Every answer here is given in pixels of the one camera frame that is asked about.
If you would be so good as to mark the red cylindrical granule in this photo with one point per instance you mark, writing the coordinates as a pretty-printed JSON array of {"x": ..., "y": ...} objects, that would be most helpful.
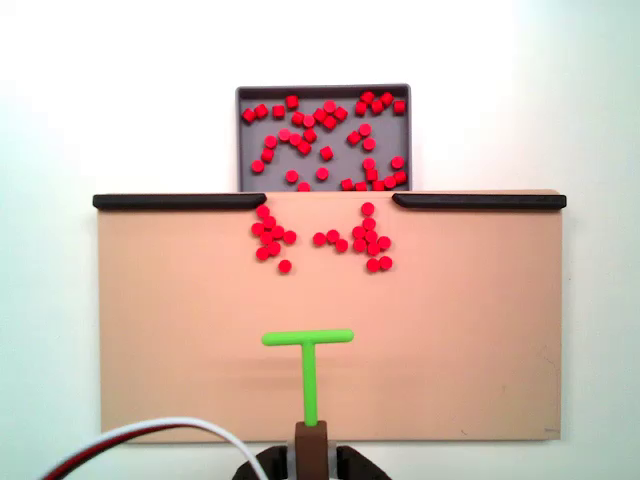
[
  {"x": 369, "y": 223},
  {"x": 368, "y": 97},
  {"x": 369, "y": 163},
  {"x": 358, "y": 232},
  {"x": 383, "y": 242},
  {"x": 267, "y": 238},
  {"x": 342, "y": 245},
  {"x": 292, "y": 102},
  {"x": 329, "y": 106},
  {"x": 262, "y": 211},
  {"x": 347, "y": 184},
  {"x": 368, "y": 208},
  {"x": 390, "y": 182},
  {"x": 332, "y": 236},
  {"x": 329, "y": 122},
  {"x": 274, "y": 248},
  {"x": 260, "y": 110},
  {"x": 270, "y": 141},
  {"x": 361, "y": 186},
  {"x": 257, "y": 228},
  {"x": 248, "y": 115},
  {"x": 278, "y": 231},
  {"x": 292, "y": 176},
  {"x": 361, "y": 108},
  {"x": 309, "y": 121},
  {"x": 365, "y": 130},
  {"x": 284, "y": 266},
  {"x": 373, "y": 265},
  {"x": 371, "y": 236},
  {"x": 385, "y": 262},
  {"x": 322, "y": 173},
  {"x": 295, "y": 139},
  {"x": 373, "y": 248},
  {"x": 354, "y": 138},
  {"x": 319, "y": 239},
  {"x": 284, "y": 134},
  {"x": 269, "y": 221},
  {"x": 257, "y": 166},
  {"x": 359, "y": 245},
  {"x": 262, "y": 253},
  {"x": 378, "y": 185},
  {"x": 267, "y": 154},
  {"x": 371, "y": 175},
  {"x": 377, "y": 106},
  {"x": 397, "y": 162},
  {"x": 304, "y": 147},
  {"x": 369, "y": 144},
  {"x": 278, "y": 111},
  {"x": 400, "y": 177},
  {"x": 326, "y": 153},
  {"x": 298, "y": 118},
  {"x": 289, "y": 237},
  {"x": 303, "y": 187},
  {"x": 341, "y": 113},
  {"x": 386, "y": 98},
  {"x": 399, "y": 107},
  {"x": 310, "y": 135},
  {"x": 320, "y": 115}
]

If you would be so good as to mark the beige flat board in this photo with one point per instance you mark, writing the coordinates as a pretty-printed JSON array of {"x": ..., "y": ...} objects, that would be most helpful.
[{"x": 175, "y": 325}]

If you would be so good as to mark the grey rectangular tray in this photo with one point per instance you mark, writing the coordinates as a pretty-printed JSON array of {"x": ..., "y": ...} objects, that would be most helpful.
[{"x": 340, "y": 160}]

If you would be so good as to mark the black edge rail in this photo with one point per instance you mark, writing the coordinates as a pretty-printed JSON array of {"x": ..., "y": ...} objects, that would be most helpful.
[
  {"x": 480, "y": 201},
  {"x": 175, "y": 201}
]

